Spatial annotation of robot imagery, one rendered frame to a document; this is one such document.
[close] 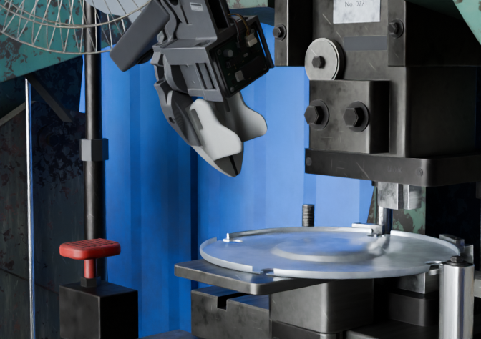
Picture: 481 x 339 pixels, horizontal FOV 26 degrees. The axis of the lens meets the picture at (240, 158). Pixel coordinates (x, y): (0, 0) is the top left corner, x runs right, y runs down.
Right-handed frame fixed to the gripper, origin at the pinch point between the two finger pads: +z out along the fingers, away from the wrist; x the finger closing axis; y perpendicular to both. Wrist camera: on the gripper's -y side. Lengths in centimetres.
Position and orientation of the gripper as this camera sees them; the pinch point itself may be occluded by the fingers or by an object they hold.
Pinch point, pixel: (225, 162)
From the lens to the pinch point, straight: 101.3
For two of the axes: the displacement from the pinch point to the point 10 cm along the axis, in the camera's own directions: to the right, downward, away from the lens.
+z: 3.1, 8.7, 3.7
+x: 6.5, -4.8, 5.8
